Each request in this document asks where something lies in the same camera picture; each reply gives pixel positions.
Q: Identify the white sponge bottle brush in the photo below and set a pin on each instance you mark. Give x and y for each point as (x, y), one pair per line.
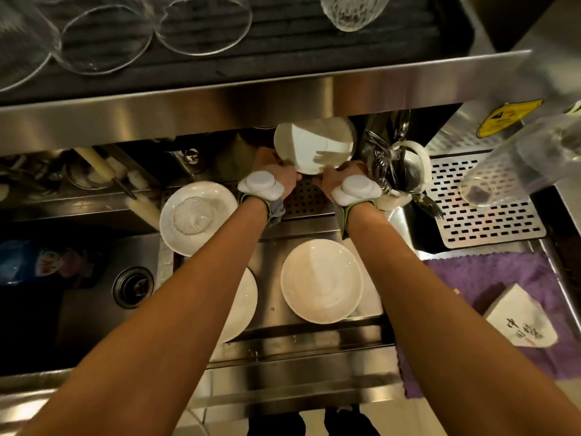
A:
(145, 208)

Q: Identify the round steel bowl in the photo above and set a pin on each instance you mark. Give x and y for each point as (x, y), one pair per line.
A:
(81, 177)

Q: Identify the person's right forearm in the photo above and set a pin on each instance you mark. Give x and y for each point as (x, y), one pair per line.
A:
(454, 349)

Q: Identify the steel fork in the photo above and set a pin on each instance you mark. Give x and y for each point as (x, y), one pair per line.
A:
(429, 205)

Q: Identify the slotted steel drip tray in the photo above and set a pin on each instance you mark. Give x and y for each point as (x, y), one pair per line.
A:
(490, 231)

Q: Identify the person's right hand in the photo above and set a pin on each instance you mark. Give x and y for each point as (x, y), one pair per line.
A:
(340, 172)

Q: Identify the stainless steel sink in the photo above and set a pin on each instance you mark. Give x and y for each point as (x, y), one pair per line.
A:
(81, 322)

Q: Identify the person's left hand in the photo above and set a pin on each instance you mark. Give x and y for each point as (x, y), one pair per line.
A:
(270, 161)

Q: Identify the white left wrist tracker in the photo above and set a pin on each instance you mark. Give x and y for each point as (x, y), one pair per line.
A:
(261, 183)

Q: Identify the person's left forearm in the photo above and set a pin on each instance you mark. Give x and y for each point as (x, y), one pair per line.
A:
(159, 336)

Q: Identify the white right wrist tracker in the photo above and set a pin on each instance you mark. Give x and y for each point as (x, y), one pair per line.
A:
(356, 190)

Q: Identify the perforated steel drip tray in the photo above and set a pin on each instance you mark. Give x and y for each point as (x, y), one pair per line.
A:
(306, 199)

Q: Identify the blue dish soap bottle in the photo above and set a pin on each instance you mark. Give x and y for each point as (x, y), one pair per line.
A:
(22, 263)

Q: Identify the recessed steel drainboard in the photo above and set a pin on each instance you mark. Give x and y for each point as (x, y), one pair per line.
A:
(272, 249)

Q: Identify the bunch of steel cutlery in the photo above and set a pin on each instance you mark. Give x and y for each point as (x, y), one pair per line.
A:
(386, 167)

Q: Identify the round sink drain strainer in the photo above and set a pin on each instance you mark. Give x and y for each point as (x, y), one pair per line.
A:
(132, 288)

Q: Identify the person's right leg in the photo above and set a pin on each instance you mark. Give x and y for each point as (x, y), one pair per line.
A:
(351, 424)

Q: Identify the white saucer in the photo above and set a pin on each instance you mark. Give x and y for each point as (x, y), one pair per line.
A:
(181, 240)
(321, 281)
(308, 140)
(243, 308)

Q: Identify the person's leg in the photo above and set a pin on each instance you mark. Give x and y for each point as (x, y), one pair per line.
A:
(277, 426)
(351, 424)

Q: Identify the purple cloth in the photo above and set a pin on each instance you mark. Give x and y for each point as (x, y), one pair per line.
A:
(476, 276)

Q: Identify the white wrist tracker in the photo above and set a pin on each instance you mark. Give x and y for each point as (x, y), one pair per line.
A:
(261, 183)
(356, 190)

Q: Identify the white ceramic cutlery jug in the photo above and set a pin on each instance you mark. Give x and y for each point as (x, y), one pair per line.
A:
(422, 163)

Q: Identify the clear measuring cup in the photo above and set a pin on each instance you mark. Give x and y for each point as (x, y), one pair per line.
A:
(522, 163)

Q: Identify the person's left leg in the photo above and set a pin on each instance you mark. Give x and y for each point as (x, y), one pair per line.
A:
(277, 426)

